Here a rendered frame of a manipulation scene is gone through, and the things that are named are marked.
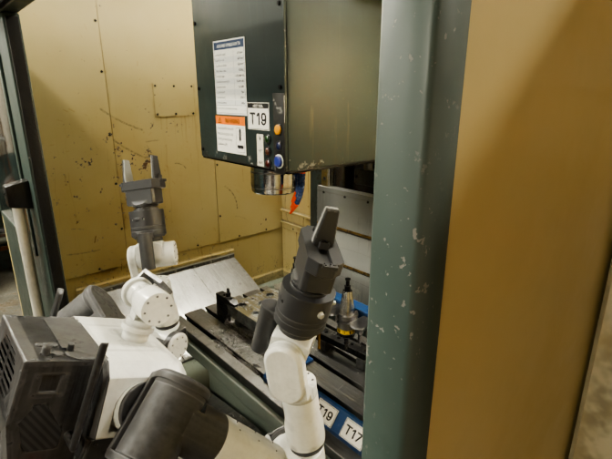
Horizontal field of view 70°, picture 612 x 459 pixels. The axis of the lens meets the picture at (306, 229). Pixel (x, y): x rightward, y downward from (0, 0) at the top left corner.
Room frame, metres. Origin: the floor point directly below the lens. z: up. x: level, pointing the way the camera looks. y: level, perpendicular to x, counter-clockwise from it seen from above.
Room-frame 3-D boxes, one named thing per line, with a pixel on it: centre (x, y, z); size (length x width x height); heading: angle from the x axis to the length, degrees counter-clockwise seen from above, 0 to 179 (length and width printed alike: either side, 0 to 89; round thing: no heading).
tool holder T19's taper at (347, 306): (1.09, -0.11, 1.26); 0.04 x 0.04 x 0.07
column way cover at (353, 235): (1.78, -0.22, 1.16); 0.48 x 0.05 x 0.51; 41
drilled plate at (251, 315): (1.59, 0.14, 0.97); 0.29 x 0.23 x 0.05; 41
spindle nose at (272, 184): (1.49, 0.11, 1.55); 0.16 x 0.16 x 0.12
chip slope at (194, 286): (1.98, 0.55, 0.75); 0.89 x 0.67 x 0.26; 131
